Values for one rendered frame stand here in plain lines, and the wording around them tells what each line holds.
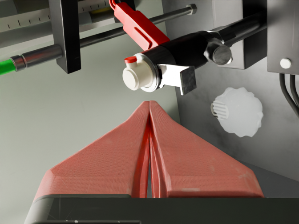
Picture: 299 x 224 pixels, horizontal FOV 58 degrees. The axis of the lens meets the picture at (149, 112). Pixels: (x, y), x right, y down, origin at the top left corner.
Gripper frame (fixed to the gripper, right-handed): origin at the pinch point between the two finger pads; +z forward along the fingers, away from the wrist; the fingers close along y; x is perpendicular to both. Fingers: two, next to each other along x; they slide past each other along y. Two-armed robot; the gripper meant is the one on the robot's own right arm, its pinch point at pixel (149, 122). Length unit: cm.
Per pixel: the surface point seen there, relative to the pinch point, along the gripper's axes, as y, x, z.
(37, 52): 13.4, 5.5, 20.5
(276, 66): -12.7, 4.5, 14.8
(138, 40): 0.9, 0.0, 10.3
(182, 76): -1.8, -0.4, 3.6
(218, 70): -13.1, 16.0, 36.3
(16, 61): 15.2, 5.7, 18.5
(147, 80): 0.1, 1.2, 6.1
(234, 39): -7.4, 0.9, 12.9
